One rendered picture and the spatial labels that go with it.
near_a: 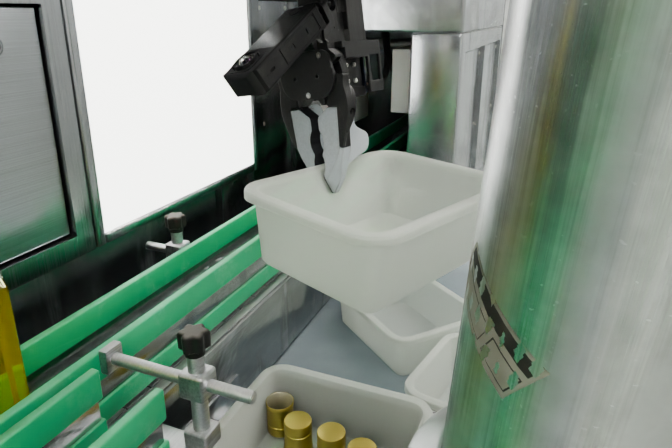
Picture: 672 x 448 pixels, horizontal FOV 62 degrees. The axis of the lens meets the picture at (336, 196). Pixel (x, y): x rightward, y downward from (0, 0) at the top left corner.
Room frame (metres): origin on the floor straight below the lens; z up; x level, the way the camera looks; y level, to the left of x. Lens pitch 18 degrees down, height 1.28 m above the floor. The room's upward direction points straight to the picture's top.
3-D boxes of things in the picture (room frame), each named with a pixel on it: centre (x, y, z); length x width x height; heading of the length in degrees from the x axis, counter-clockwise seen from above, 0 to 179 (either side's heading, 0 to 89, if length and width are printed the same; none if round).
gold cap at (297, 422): (0.56, 0.05, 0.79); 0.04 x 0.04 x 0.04
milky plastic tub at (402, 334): (0.84, -0.12, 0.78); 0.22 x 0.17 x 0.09; 28
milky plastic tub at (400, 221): (0.50, -0.04, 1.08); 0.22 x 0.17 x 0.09; 136
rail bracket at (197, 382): (0.45, 0.15, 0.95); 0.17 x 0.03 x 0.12; 68
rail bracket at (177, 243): (0.75, 0.25, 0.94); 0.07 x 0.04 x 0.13; 68
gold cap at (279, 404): (0.59, 0.07, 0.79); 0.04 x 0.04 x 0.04
